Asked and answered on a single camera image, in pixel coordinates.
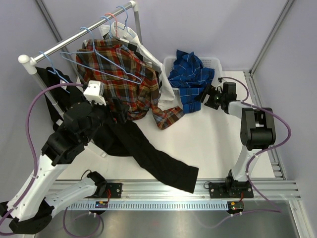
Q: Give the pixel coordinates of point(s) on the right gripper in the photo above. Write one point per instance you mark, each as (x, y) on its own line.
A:
(210, 91)

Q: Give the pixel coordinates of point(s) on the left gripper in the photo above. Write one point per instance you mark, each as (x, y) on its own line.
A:
(120, 116)

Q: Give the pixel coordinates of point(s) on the blue plaid shirt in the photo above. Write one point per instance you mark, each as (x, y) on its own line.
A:
(191, 77)

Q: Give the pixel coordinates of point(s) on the blue hanger of black shirt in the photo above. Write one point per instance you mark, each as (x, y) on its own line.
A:
(55, 70)

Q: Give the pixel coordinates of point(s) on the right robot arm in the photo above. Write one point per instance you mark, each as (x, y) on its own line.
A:
(257, 133)

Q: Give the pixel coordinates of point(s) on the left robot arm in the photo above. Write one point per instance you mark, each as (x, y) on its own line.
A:
(32, 209)

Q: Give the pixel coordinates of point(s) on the red brown plaid shirt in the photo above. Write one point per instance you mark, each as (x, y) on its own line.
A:
(140, 98)

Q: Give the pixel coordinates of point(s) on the grey black checked shirt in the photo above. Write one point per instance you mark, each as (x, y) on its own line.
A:
(120, 51)

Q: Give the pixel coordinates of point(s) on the blue hanger of red shirt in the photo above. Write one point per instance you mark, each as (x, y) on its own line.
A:
(106, 19)

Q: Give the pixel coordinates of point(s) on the white shirt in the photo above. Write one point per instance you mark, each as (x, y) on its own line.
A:
(166, 92)

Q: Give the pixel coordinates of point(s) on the blue hanger of white shirt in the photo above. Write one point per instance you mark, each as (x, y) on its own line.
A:
(125, 27)

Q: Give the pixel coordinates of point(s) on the white plastic basket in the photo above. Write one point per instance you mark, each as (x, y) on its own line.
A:
(209, 62)

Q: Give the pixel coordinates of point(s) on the white and steel clothes rack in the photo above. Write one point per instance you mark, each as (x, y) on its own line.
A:
(29, 62)

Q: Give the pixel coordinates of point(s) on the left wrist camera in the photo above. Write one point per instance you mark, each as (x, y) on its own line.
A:
(94, 92)

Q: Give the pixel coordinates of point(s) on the white slotted cable duct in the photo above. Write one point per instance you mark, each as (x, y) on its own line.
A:
(149, 206)

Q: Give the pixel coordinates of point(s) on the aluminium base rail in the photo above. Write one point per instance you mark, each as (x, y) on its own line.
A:
(154, 190)

